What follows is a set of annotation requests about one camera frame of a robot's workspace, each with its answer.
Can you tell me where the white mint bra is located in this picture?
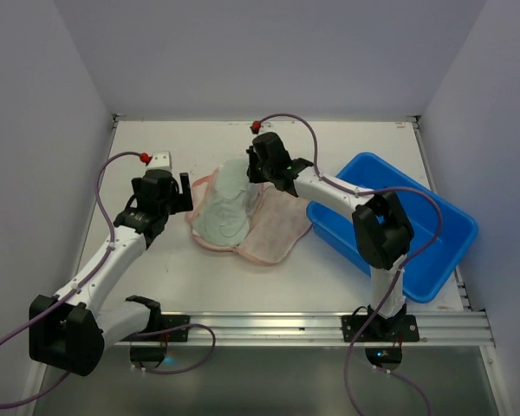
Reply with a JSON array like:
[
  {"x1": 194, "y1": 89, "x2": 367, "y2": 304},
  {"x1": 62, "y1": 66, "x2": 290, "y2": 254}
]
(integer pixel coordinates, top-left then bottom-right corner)
[{"x1": 192, "y1": 159, "x2": 261, "y2": 248}]

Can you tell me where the floral mesh laundry bag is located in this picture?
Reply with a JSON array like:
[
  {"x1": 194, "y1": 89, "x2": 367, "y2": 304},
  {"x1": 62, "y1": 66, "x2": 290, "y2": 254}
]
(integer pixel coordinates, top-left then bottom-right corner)
[{"x1": 185, "y1": 172, "x2": 311, "y2": 265}]

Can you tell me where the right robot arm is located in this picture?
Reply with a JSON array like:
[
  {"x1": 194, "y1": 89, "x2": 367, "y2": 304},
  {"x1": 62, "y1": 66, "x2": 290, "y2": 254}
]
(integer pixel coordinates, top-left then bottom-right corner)
[{"x1": 247, "y1": 133, "x2": 413, "y2": 340}]

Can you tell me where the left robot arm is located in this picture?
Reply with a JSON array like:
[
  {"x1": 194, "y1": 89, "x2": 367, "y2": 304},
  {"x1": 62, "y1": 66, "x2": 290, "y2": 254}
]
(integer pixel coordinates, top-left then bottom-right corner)
[{"x1": 29, "y1": 168, "x2": 193, "y2": 376}]

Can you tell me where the blue plastic bin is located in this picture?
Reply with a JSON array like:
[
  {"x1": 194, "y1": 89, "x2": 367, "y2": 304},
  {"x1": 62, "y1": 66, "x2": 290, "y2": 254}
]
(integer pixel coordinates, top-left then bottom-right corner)
[{"x1": 306, "y1": 152, "x2": 479, "y2": 304}]

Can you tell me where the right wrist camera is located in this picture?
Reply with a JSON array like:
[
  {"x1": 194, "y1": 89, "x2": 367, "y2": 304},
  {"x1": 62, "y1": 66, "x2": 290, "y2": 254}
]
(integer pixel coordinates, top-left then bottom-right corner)
[{"x1": 250, "y1": 120, "x2": 272, "y2": 135}]

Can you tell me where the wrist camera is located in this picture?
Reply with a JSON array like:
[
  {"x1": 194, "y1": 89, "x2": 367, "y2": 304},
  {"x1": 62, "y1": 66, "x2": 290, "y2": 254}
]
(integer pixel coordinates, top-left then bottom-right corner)
[
  {"x1": 250, "y1": 120, "x2": 272, "y2": 135},
  {"x1": 139, "y1": 151, "x2": 172, "y2": 172}
]

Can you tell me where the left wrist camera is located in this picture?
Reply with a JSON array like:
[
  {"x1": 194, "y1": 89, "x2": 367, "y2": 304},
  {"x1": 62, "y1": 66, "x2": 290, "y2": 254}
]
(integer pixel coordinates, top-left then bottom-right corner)
[{"x1": 139, "y1": 151, "x2": 172, "y2": 172}]

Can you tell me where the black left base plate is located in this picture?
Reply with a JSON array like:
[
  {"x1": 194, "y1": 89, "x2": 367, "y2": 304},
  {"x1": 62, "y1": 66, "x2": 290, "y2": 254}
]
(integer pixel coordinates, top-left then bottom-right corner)
[{"x1": 157, "y1": 315, "x2": 191, "y2": 343}]

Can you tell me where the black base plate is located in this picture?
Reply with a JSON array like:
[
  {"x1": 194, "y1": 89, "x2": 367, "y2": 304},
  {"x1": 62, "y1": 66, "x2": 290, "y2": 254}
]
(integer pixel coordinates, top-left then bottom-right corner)
[
  {"x1": 157, "y1": 315, "x2": 191, "y2": 343},
  {"x1": 341, "y1": 305, "x2": 420, "y2": 343}
]

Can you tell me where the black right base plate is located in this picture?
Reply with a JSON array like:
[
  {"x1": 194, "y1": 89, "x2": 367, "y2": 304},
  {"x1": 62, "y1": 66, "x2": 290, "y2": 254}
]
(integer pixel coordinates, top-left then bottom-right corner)
[{"x1": 341, "y1": 305, "x2": 420, "y2": 343}]

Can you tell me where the aluminium front rail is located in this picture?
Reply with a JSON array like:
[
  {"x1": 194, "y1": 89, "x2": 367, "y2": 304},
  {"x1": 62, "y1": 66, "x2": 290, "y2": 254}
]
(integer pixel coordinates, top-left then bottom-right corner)
[{"x1": 112, "y1": 309, "x2": 495, "y2": 347}]

